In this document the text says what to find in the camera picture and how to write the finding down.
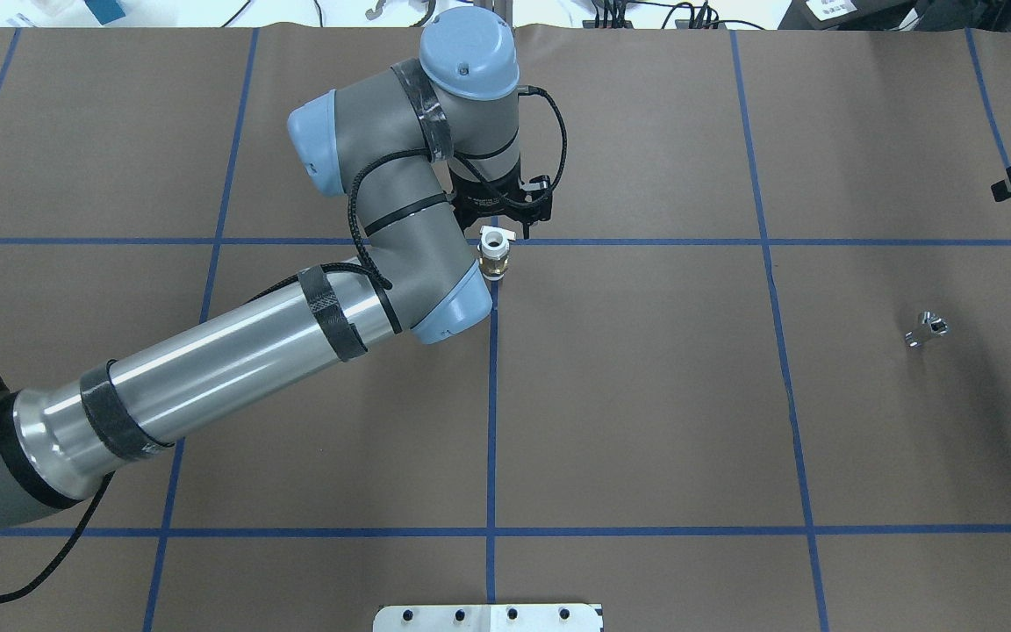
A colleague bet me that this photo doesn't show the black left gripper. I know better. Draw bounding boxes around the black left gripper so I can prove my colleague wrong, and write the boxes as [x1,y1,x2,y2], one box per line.
[452,172,553,241]

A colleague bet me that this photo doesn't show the white PPR brass valve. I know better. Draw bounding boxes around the white PPR brass valve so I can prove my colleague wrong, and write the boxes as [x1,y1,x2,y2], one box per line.
[477,225,517,283]

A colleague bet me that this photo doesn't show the chrome metal pipe fitting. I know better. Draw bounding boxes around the chrome metal pipe fitting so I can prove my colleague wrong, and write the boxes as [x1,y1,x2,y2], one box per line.
[904,311,950,348]

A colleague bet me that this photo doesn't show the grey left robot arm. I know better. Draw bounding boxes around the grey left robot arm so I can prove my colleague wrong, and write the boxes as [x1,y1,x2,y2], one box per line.
[0,5,554,528]

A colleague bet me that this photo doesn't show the black device with white label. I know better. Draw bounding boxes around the black device with white label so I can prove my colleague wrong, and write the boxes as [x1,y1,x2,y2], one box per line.
[776,1,916,32]

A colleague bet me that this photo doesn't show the teal box on bench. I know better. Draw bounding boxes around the teal box on bench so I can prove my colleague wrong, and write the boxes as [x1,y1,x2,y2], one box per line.
[83,0,127,25]

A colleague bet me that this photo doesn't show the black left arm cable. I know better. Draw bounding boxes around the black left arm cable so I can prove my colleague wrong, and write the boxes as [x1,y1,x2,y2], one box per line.
[0,84,570,608]

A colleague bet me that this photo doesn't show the black cables on back bench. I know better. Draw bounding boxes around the black cables on back bench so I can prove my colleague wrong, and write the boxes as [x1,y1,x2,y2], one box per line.
[220,0,778,31]

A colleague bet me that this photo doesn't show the white metal camera stand base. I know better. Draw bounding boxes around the white metal camera stand base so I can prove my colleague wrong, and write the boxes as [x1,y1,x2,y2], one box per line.
[372,603,605,631]

